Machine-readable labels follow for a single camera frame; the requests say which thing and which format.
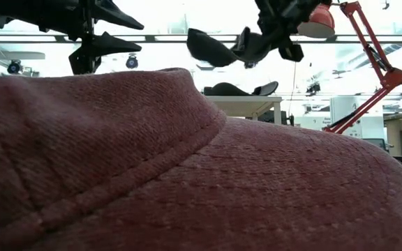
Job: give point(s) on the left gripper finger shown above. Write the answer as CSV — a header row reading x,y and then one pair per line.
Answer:
x,y
89,55
113,15

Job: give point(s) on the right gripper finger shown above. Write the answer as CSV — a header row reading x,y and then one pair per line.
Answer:
x,y
291,50
245,36

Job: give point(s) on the black cap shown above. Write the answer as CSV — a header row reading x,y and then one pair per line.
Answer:
x,y
227,89
211,49

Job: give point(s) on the maroon cap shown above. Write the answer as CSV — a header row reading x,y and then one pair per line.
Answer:
x,y
187,174

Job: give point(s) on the black ceiling spotlight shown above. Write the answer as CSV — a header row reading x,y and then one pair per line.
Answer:
x,y
132,62
313,88
250,65
14,67

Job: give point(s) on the white mesh shelf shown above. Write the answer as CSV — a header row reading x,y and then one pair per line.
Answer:
x,y
243,104

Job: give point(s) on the white cabinet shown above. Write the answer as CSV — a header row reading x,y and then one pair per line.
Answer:
x,y
347,108

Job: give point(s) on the red desk lamp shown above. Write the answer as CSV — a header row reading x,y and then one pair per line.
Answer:
x,y
391,78

